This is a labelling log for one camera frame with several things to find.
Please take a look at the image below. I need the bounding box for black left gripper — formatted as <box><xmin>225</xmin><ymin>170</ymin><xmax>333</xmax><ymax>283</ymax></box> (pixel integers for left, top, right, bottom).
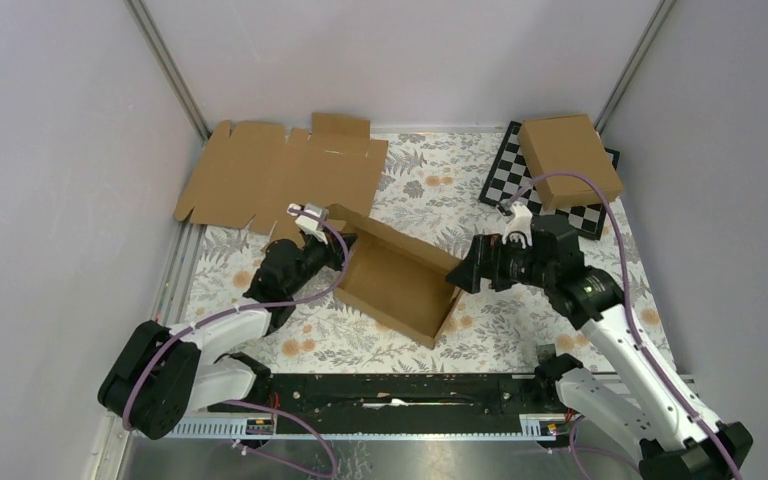
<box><xmin>287</xmin><ymin>225</ymin><xmax>358</xmax><ymax>297</ymax></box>

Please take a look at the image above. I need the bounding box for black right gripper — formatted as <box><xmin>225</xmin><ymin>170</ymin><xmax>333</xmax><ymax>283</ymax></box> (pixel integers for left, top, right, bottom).
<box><xmin>445</xmin><ymin>231</ymin><xmax>555</xmax><ymax>294</ymax></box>

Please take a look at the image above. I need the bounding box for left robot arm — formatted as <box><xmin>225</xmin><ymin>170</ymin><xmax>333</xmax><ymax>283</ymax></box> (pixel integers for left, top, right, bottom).
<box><xmin>97</xmin><ymin>233</ymin><xmax>358</xmax><ymax>440</ymax></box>

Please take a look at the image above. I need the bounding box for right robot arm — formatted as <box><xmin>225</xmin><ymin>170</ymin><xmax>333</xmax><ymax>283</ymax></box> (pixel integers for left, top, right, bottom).
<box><xmin>446</xmin><ymin>215</ymin><xmax>753</xmax><ymax>479</ymax></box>

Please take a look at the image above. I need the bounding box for closed brown cardboard box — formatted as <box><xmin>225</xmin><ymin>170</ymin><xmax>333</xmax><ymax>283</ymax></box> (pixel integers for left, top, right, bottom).
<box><xmin>518</xmin><ymin>114</ymin><xmax>624</xmax><ymax>209</ymax></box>

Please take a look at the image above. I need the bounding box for floral patterned table mat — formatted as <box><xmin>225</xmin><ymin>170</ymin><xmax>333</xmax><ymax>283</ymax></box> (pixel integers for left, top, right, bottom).
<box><xmin>173</xmin><ymin>131</ymin><xmax>678</xmax><ymax>376</ymax></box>

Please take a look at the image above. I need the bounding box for flat cardboard sheet stack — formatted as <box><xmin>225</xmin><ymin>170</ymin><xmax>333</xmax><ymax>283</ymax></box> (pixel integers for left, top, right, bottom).
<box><xmin>174</xmin><ymin>112</ymin><xmax>389</xmax><ymax>241</ymax></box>

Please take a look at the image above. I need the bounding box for black white chessboard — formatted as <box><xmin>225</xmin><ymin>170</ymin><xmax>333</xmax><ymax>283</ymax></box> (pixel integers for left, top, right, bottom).
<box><xmin>478</xmin><ymin>121</ymin><xmax>607</xmax><ymax>240</ymax></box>

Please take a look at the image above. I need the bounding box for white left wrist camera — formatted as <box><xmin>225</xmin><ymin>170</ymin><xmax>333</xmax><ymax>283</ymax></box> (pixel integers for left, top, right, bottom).
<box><xmin>287</xmin><ymin>203</ymin><xmax>328</xmax><ymax>244</ymax></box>

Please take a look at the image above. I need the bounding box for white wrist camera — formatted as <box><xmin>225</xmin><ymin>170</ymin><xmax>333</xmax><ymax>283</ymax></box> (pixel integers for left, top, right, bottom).
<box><xmin>287</xmin><ymin>203</ymin><xmax>328</xmax><ymax>244</ymax></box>
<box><xmin>497</xmin><ymin>201</ymin><xmax>533</xmax><ymax>249</ymax></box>

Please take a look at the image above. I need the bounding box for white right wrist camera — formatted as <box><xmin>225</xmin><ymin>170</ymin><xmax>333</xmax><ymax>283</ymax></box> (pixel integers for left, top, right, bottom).
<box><xmin>497</xmin><ymin>201</ymin><xmax>533</xmax><ymax>249</ymax></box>

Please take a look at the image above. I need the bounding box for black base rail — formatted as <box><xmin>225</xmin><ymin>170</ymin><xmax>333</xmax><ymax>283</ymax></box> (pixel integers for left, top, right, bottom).
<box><xmin>208</xmin><ymin>372</ymin><xmax>571</xmax><ymax>437</ymax></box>

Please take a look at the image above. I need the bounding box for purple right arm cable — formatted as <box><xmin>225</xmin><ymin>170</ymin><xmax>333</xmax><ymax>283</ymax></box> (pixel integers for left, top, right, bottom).
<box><xmin>499</xmin><ymin>170</ymin><xmax>743</xmax><ymax>480</ymax></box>

